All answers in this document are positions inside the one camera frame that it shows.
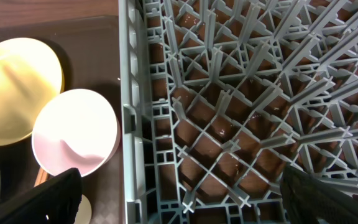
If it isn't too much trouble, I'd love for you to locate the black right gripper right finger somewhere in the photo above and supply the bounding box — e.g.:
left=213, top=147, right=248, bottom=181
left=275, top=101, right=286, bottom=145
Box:
left=280, top=165, right=358, bottom=224

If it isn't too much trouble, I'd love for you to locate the brown serving tray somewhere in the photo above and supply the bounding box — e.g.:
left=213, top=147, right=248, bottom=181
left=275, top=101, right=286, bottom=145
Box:
left=0, top=16, right=124, bottom=223

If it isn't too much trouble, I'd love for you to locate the pink bowl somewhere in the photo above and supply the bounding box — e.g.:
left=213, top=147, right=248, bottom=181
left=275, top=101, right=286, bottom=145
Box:
left=32, top=89, right=121, bottom=177

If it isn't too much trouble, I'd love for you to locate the grey dishwasher rack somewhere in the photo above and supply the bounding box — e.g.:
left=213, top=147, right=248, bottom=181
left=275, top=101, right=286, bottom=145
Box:
left=119, top=0, right=358, bottom=223

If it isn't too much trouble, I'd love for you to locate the yellow plate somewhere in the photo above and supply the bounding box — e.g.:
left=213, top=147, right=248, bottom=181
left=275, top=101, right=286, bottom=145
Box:
left=0, top=37, right=64, bottom=146

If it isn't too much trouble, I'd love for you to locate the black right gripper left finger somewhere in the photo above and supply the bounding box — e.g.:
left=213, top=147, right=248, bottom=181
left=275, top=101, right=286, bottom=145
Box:
left=0, top=168, right=82, bottom=224

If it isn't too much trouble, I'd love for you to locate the white cup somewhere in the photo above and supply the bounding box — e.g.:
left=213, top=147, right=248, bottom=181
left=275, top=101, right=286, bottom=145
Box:
left=75, top=195, right=92, bottom=224

